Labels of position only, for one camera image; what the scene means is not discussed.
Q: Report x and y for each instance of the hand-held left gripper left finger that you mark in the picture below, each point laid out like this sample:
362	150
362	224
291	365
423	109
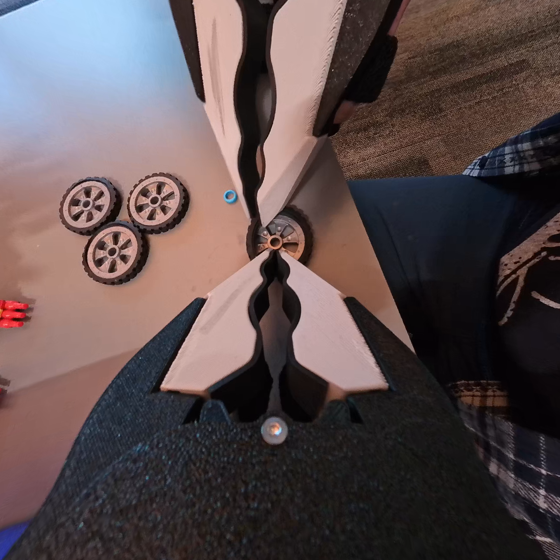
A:
218	341

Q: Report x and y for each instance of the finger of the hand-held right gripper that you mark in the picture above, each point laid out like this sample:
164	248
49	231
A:
302	65
218	65

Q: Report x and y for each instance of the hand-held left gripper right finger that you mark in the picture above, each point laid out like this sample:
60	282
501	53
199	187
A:
332	341

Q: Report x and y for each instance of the grey toy wheel black tyre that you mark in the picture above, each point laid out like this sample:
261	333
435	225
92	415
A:
297	232
96	256
140	205
72	210

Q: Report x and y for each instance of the person's right hand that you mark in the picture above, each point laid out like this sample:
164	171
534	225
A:
345	113

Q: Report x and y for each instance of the person's dark trousers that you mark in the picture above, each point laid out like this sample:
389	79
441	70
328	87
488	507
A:
437	262

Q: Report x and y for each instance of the person's dark printed t-shirt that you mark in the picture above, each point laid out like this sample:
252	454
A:
533	306

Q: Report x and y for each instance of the colourful construction toy figure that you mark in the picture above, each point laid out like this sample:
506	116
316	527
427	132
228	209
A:
13	313

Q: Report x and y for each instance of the person's plaid shirt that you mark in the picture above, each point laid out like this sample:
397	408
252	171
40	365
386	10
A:
525	459

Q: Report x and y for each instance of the blue plastic bin white tag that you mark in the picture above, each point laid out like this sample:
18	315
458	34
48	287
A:
11	542

